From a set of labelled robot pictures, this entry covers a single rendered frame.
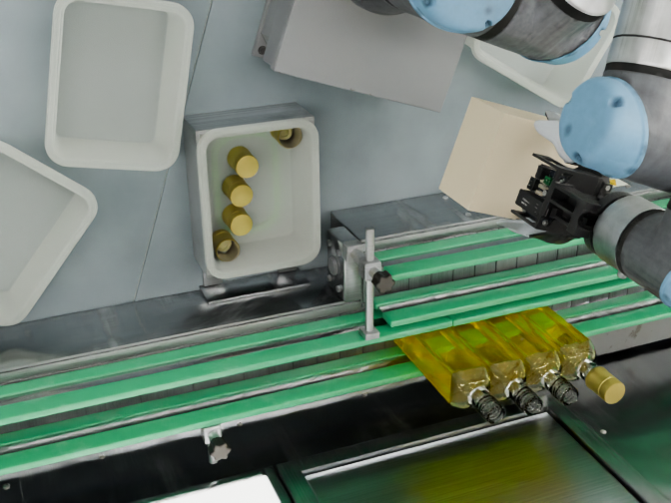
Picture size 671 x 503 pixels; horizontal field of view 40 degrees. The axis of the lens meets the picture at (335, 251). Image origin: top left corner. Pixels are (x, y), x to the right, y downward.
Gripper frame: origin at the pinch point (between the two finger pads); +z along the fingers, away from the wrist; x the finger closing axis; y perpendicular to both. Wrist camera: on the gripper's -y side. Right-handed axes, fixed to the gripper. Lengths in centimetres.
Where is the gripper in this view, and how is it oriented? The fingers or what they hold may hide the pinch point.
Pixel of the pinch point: (530, 169)
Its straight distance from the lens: 115.2
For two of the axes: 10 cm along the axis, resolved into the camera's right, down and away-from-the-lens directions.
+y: -8.8, -1.4, -4.5
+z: -3.6, -4.0, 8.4
